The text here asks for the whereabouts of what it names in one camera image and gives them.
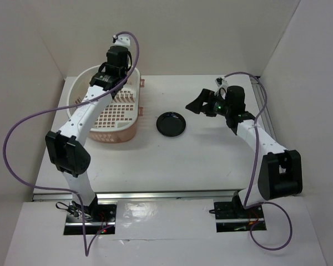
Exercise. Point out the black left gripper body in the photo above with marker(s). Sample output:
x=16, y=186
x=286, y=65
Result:
x=122, y=74

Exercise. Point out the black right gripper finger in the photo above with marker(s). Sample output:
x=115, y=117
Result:
x=202, y=98
x=203, y=109

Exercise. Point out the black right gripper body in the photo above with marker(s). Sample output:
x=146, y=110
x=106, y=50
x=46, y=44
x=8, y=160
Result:
x=220, y=105

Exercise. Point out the black plate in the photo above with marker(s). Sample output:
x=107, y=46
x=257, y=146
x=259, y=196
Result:
x=171, y=124

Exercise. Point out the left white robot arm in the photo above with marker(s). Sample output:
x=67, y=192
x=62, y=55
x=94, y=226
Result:
x=66, y=146

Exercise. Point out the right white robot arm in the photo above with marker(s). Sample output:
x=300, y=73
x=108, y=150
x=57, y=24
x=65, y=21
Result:
x=277, y=171

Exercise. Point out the pink and white dish rack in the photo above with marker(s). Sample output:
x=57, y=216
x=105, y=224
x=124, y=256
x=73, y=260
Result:
x=118, y=121

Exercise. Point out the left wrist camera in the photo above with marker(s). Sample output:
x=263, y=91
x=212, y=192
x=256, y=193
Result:
x=122, y=40

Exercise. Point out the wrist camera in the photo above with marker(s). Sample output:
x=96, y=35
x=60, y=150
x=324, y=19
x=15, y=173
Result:
x=221, y=83
x=122, y=40

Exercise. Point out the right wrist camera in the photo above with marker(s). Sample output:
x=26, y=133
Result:
x=221, y=83

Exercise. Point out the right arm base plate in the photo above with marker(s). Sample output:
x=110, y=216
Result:
x=229, y=217

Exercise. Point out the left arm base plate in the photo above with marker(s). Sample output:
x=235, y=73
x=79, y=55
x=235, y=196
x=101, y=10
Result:
x=104, y=219

